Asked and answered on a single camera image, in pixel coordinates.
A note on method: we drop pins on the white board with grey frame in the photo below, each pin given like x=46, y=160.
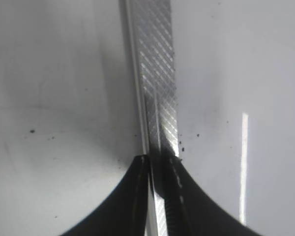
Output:
x=217, y=78

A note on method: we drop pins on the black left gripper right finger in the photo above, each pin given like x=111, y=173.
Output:
x=189, y=210

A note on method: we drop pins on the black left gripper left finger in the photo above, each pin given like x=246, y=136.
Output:
x=124, y=211

